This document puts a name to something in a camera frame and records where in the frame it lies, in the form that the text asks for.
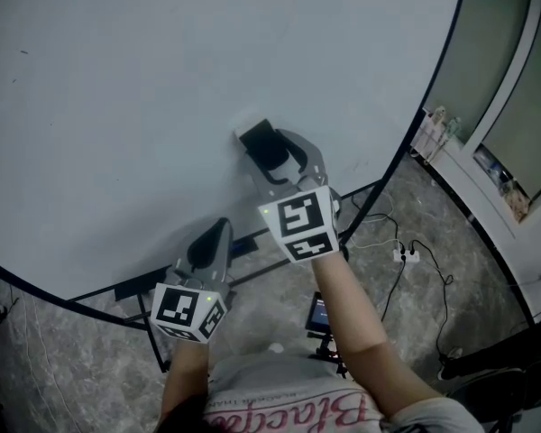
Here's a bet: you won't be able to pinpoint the clutter on window sill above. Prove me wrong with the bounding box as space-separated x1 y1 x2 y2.
472 144 533 223

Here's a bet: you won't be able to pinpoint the person's white printed shirt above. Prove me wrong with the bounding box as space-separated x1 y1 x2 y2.
202 354 479 433

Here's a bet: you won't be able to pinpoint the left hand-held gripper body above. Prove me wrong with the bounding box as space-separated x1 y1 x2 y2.
149 262 238 345

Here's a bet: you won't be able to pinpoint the whiteboard on black stand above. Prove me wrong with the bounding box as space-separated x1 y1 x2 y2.
0 0 472 373

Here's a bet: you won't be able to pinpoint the black clamp mount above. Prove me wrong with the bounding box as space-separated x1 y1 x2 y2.
308 329 348 378

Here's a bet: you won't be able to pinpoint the black power cable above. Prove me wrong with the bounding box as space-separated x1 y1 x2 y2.
378 259 409 322

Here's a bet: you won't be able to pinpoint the window with gray blind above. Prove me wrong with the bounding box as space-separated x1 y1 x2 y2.
421 0 536 146
472 0 541 225

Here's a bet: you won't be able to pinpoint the black whiteboard eraser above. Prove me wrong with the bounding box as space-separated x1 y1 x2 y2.
233 117 294 173

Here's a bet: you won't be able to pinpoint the white hanging cords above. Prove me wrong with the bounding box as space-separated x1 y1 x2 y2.
409 104 463 166

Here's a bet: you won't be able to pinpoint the thin white floor cable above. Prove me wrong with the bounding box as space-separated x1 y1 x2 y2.
20 295 69 433

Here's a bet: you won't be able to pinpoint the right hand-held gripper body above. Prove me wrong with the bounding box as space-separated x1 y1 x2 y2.
257 171 351 265

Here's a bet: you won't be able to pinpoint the person's left forearm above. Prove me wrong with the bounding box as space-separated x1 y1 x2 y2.
161 338 211 423

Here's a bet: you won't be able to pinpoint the white power strip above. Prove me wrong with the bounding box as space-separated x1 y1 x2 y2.
391 246 421 263

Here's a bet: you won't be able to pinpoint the person's right forearm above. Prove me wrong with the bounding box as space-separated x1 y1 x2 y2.
310 254 443 419

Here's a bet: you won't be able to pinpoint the long black cable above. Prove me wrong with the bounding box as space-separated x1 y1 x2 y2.
408 239 456 364

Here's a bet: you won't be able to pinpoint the black phone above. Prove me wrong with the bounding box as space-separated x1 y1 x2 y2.
306 290 330 333

